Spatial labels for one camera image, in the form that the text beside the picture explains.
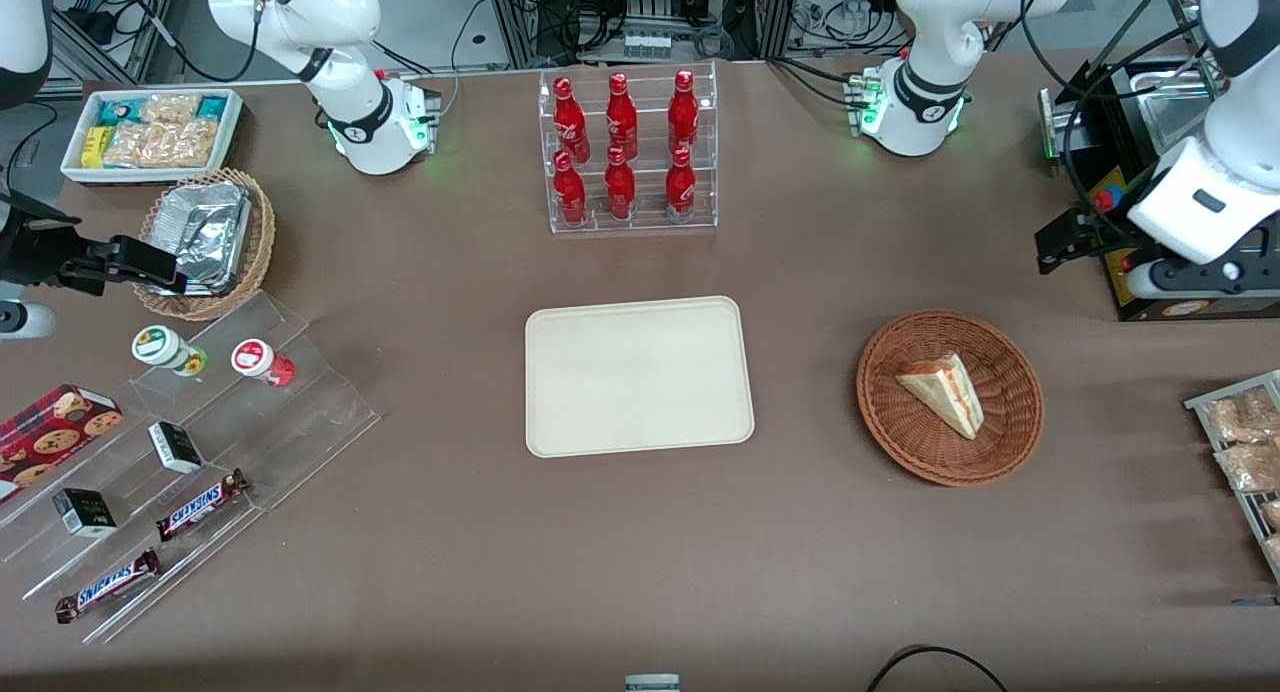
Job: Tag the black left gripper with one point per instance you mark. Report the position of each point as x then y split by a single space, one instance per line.
1098 228

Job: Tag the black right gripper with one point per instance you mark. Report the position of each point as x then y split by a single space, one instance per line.
30 252

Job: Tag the triangle sandwich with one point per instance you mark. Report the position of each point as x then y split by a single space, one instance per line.
950 397

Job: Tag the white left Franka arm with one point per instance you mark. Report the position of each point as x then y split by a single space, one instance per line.
925 32

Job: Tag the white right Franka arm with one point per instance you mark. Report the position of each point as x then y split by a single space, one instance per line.
330 12

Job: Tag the oval light wicker basket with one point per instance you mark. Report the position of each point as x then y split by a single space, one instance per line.
262 232

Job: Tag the round brown wicker basket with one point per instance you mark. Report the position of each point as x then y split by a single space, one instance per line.
900 437

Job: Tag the beige plastic tray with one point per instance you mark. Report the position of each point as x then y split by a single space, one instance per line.
640 377

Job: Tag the aluminium foil container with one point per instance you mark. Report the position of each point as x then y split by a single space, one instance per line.
205 232

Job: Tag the green lid white jar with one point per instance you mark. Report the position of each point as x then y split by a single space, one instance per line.
160 345

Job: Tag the clear rice cracker bag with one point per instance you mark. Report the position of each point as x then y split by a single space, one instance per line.
160 144
170 108

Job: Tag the black countertop appliance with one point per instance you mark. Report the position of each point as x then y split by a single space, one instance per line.
1150 310

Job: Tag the white plastic snack bin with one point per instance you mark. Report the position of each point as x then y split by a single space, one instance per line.
70 170

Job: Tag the yellow snack pack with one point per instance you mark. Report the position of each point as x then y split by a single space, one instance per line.
94 147

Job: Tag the teal snack pack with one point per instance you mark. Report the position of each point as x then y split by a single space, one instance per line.
120 112
211 107

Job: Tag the red lid white jar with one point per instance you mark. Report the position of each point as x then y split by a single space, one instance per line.
255 357

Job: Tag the small black box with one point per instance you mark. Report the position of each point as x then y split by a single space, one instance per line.
84 513
176 447

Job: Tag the red cookie box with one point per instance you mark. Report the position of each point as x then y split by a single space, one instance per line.
50 437

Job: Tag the clear acrylic stepped display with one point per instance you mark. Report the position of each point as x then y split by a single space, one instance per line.
300 412

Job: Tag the clear fried snack bag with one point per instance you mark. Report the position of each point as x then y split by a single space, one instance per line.
1240 417
1250 467
1274 552
1273 514

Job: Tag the Snickers chocolate bar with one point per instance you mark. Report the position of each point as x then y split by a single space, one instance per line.
200 507
108 585

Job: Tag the red cola bottle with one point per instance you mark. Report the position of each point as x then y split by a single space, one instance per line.
683 112
570 194
570 122
681 187
620 187
621 117

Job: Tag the clear acrylic bottle rack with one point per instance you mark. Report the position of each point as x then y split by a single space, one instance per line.
640 222

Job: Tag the grey power strip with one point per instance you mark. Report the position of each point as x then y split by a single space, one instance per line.
647 44

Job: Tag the small grey device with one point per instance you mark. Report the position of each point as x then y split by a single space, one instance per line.
652 684

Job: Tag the grey left wrist camera bar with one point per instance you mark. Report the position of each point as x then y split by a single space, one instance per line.
1180 280

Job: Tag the grey wrist camera bar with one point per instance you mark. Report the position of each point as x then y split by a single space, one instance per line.
1180 280
25 320

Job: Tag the grey right wrist camera bar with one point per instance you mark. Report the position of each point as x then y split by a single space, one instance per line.
25 320

